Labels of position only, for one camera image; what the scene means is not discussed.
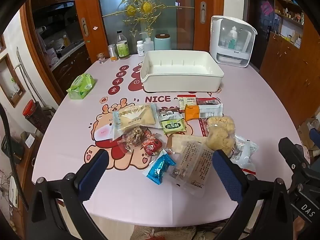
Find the yellow puffed rice ball packet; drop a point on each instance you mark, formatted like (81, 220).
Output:
(221, 132)

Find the dark woven basket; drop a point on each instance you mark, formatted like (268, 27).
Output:
(42, 120)

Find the clear packet with printed back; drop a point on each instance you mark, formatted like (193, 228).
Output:
(192, 165)

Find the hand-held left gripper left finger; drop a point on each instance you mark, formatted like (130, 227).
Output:
(93, 175)

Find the wooden framed wall niche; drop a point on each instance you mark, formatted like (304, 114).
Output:
(2, 43)
(12, 85)

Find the white squeeze bottle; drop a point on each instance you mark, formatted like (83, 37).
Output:
(149, 46)

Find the blue snack packet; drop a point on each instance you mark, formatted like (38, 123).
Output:
(160, 168)

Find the orange and white snack packet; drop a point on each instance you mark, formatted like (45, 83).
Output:
(200, 112)

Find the green tissue pack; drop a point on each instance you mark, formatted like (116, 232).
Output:
(81, 86)

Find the white box with clear door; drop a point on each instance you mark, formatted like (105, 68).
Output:
(216, 42)

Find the red lid container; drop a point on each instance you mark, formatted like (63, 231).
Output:
(30, 108)

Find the row of small shelf ornaments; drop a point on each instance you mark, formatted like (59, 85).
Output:
(290, 15)

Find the dark wooden kitchen cabinet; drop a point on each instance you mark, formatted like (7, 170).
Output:
(72, 65)

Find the wooden sliding glass door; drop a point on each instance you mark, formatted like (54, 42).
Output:
(112, 5)

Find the red candy packet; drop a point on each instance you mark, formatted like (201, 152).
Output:
(151, 147)

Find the white and teal bottle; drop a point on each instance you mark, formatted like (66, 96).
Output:
(232, 40)

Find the dark entry door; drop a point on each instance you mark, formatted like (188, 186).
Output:
(257, 30)

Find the red and white striped packet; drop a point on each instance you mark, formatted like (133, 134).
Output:
(186, 102)

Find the white pill bottle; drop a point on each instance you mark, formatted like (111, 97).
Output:
(140, 49)

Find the white clear snack packet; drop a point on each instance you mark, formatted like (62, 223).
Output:
(246, 152)

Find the small glass jar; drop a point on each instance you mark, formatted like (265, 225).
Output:
(101, 58)

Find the glass bottle with green label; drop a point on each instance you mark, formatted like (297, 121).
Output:
(122, 47)

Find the black and white snack packet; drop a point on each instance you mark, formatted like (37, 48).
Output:
(170, 116)

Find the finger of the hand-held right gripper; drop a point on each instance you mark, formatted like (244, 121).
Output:
(295, 157)
(315, 137)

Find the person's right hand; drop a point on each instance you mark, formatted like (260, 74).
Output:
(301, 230)

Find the orange spice jar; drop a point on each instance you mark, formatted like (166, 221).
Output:
(113, 53)

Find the white plastic bin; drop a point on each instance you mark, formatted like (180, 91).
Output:
(180, 80)

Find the cream bread clear packet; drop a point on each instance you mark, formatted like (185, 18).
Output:
(135, 120)

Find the wooden wall cabinet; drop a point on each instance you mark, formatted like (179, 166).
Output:
(287, 67)

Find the patterned rug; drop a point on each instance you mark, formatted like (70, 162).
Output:
(175, 233)

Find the teal canister with brown lid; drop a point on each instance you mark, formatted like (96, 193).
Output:
(162, 43)

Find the dark red snack packet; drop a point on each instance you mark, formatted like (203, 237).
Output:
(208, 101)

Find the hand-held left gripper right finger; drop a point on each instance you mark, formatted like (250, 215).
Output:
(226, 175)

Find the small green snack packet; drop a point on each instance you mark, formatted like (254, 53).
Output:
(173, 127)

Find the brown nut cake packet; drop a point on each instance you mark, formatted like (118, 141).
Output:
(135, 136)

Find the pink door poster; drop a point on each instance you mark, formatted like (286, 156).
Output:
(266, 7)

